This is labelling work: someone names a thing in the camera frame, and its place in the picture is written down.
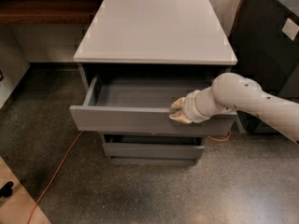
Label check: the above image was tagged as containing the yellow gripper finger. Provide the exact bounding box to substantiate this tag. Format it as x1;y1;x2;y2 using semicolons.
171;97;185;110
169;110;192;124

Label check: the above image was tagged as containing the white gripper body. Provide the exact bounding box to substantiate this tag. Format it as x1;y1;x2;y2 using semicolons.
181;88;232;123

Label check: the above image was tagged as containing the grey top drawer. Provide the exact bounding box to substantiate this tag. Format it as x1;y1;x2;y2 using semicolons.
70;75;236;136

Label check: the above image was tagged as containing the grey drawer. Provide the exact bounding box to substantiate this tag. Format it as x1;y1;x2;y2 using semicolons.
70;75;236;136
103;134;205;160

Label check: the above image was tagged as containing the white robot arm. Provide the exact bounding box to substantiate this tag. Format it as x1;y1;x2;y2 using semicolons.
169;73;299;144

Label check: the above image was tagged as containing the grey bottom drawer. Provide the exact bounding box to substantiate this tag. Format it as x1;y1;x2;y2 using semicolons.
103;134;205;160

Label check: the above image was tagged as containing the grey drawer cabinet white top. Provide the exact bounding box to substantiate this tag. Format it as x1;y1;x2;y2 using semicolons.
74;0;237;164

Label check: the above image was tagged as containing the black cabinet on right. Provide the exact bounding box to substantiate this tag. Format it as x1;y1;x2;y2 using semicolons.
229;0;299;134

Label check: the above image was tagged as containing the white label on cabinet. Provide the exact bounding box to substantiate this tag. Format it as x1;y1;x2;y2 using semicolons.
282;19;299;40

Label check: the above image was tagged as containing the dark wooden bench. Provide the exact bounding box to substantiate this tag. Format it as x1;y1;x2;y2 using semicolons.
0;0;104;24

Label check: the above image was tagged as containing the orange extension cable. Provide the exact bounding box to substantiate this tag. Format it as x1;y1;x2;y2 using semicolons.
26;0;256;224

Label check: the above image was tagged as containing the black handle bottom left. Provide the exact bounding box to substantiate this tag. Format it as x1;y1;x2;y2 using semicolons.
0;181;14;198

